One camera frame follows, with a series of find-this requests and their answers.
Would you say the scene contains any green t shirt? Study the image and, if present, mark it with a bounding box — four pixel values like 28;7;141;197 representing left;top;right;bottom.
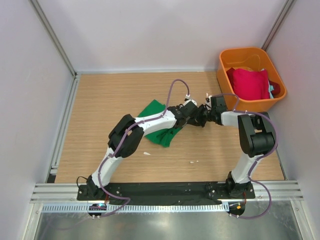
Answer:
137;99;182;148

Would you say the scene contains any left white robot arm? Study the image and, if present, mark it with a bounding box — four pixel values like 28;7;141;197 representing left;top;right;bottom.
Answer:
86;99;198;200

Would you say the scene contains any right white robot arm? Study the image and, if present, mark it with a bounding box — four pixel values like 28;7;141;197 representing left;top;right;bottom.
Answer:
196;94;278;198

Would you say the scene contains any red t shirt in bin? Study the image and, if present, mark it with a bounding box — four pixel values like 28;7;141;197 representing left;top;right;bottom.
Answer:
232;68;270;101

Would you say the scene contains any orange plastic bin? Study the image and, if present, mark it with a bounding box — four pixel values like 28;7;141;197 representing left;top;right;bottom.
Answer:
216;47;287;112

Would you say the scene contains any light blue cloth in bin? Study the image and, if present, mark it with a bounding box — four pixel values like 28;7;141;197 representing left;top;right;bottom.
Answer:
268;82;274;99

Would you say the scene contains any dark red cloth in bin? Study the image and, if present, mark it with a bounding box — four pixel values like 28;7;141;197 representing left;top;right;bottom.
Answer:
226;67;281;96

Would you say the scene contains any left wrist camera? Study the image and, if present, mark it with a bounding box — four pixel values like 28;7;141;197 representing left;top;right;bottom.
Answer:
178;96;198;117

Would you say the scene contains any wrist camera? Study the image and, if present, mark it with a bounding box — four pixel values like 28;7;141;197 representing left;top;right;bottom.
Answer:
178;96;198;117
204;94;228;113

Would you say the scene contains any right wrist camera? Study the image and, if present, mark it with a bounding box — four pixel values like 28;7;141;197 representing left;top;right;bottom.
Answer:
204;94;228;113

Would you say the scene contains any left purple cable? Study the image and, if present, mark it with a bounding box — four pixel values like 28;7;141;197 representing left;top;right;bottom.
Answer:
47;79;191;231

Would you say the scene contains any purple cable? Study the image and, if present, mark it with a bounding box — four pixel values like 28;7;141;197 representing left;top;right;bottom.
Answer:
47;79;191;231
212;93;279;220

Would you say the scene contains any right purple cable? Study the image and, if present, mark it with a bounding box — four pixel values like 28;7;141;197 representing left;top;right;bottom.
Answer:
212;93;279;220

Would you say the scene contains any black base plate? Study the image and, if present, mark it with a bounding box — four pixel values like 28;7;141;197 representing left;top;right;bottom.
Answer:
77;181;256;206

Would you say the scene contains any white slotted cable duct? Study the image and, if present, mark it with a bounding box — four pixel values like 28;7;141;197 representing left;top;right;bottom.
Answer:
42;202;229;214

